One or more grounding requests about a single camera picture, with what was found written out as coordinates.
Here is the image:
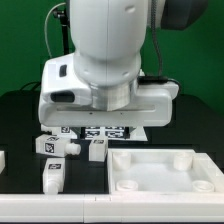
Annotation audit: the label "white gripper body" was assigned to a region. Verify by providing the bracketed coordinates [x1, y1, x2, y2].
[38, 55, 179, 127]

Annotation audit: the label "white square tabletop tray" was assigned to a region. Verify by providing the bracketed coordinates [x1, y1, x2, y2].
[107, 148, 224, 194]

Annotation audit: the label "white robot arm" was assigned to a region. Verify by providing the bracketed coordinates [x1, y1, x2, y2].
[38, 0, 208, 127]

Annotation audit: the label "white sheet with tags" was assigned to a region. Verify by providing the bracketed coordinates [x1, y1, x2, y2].
[81, 126, 147, 141]

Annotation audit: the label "black cables on table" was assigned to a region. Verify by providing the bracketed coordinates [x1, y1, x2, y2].
[19, 81, 43, 93]

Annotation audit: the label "white left obstacle wall piece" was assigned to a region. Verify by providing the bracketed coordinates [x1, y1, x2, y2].
[0, 151, 5, 174]

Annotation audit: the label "white front obstacle wall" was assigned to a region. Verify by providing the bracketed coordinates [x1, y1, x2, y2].
[0, 193, 224, 223]

